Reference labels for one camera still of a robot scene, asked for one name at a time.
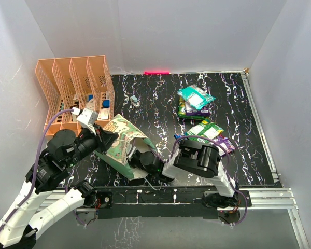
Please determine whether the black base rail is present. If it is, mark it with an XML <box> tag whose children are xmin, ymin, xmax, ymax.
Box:
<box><xmin>97</xmin><ymin>186</ymin><xmax>240</xmax><ymax>219</ymax></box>

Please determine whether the green Fox's candy bag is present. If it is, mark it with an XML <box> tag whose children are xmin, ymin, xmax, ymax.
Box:
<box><xmin>178</xmin><ymin>115</ymin><xmax>206</xmax><ymax>120</ymax></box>

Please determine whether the purple Fox's candy bag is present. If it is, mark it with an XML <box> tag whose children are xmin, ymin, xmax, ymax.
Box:
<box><xmin>185</xmin><ymin>103</ymin><xmax>210</xmax><ymax>117</ymax></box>

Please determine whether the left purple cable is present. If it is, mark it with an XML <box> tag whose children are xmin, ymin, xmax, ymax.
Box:
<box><xmin>0</xmin><ymin>108</ymin><xmax>75</xmax><ymax>242</ymax></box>

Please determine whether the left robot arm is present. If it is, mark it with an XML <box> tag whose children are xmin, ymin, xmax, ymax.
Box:
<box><xmin>0</xmin><ymin>126</ymin><xmax>119</xmax><ymax>248</ymax></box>

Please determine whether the white card box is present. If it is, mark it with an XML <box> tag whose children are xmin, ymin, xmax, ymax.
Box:
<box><xmin>97</xmin><ymin>108</ymin><xmax>110</xmax><ymax>121</ymax></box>

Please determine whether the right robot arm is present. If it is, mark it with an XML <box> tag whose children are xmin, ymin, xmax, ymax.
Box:
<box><xmin>128</xmin><ymin>139</ymin><xmax>240</xmax><ymax>208</ymax></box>

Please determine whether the orange plastic file organizer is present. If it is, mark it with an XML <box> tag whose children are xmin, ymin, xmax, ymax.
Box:
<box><xmin>35</xmin><ymin>55</ymin><xmax>115</xmax><ymax>140</ymax></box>

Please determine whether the teal white candy bag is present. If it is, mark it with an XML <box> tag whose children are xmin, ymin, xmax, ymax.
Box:
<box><xmin>177</xmin><ymin>85</ymin><xmax>216</xmax><ymax>110</ymax></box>

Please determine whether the green illustrated paper bag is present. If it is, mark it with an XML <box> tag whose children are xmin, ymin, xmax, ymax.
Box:
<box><xmin>95</xmin><ymin>114</ymin><xmax>156</xmax><ymax>181</ymax></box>

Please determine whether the pink tape strip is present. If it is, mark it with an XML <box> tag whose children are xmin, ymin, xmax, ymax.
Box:
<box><xmin>144</xmin><ymin>70</ymin><xmax>170</xmax><ymax>75</ymax></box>

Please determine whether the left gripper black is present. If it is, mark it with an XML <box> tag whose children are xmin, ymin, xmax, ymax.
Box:
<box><xmin>65</xmin><ymin>122</ymin><xmax>119</xmax><ymax>168</ymax></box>

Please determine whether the white lotion bottle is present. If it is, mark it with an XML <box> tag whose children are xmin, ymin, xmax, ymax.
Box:
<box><xmin>86</xmin><ymin>95</ymin><xmax>95</xmax><ymax>111</ymax></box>

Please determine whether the orange green Fox's bag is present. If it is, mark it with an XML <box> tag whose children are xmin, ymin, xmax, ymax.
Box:
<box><xmin>186</xmin><ymin>118</ymin><xmax>224</xmax><ymax>143</ymax></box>

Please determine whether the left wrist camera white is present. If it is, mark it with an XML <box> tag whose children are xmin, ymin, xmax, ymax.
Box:
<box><xmin>71</xmin><ymin>107</ymin><xmax>98</xmax><ymax>134</ymax></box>

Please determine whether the small blue candy wrapper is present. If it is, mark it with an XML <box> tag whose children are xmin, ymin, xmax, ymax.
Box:
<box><xmin>174</xmin><ymin>133</ymin><xmax>186</xmax><ymax>140</ymax></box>

